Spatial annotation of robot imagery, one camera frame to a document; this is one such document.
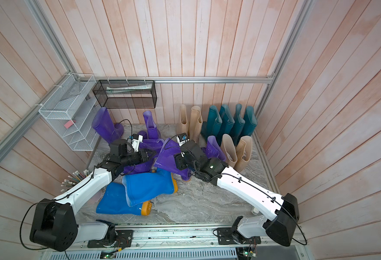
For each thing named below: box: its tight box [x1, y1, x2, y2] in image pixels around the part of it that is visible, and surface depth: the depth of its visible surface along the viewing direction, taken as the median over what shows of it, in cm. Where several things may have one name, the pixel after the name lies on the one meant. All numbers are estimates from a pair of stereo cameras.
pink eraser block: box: [63, 119, 76, 129], surface depth 84 cm
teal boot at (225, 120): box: [217, 104, 236, 147], surface depth 91 cm
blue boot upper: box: [122, 167, 179, 207], surface depth 79 cm
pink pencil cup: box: [60, 169, 90, 192], surface depth 79 cm
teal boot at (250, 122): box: [239, 105, 258, 139], surface depth 90 cm
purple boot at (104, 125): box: [91, 106, 124, 145], surface depth 94 cm
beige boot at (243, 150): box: [233, 135, 253, 173], surface depth 77 cm
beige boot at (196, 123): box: [189, 105, 203, 144], surface depth 95 cm
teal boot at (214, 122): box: [206, 105, 223, 139], surface depth 92 cm
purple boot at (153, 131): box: [142, 110, 161, 140], surface depth 87 cm
